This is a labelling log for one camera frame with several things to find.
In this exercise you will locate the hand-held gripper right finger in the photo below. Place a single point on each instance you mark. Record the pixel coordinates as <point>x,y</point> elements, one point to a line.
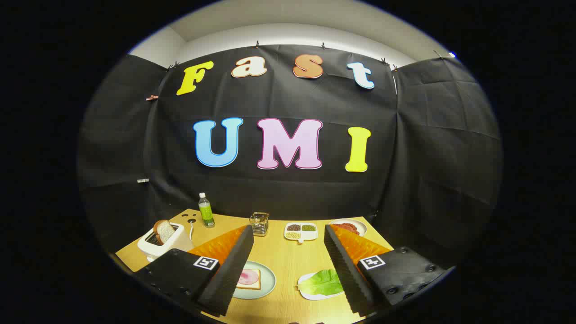
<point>346,274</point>

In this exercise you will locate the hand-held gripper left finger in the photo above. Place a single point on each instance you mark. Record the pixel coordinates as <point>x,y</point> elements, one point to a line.
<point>225,274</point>

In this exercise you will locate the green lettuce leaf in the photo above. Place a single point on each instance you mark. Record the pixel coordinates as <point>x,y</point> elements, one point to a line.
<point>321,282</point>

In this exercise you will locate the plain bread slice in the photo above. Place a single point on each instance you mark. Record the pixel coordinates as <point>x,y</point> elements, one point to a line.
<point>164,231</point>

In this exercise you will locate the pink ham slice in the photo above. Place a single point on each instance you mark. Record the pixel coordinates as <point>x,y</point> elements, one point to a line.
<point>248,276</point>

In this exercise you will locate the bread slice with ham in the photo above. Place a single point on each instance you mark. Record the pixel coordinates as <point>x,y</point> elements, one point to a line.
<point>254,285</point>

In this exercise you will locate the white leaf-shaped plate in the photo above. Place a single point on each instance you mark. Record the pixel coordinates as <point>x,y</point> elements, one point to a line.
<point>315,296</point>

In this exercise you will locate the pale green round plate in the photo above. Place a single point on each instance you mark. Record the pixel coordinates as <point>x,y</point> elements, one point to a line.
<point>267,281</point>

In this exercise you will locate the red meat slice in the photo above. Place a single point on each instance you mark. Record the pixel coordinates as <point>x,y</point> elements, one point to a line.
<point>346,227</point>

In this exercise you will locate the round white meat plate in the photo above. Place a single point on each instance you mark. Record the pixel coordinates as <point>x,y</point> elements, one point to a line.
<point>362,227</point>

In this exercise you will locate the white toaster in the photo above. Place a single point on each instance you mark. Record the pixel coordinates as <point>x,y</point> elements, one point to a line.
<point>168,247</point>

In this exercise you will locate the white divided bean dish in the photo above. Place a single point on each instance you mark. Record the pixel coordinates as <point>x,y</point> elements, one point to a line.
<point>300,231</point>

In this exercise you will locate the green label water bottle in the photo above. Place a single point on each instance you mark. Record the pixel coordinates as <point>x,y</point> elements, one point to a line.
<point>206,213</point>

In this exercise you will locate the black backdrop cloth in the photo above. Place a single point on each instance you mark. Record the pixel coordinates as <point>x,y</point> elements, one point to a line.
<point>279,189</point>

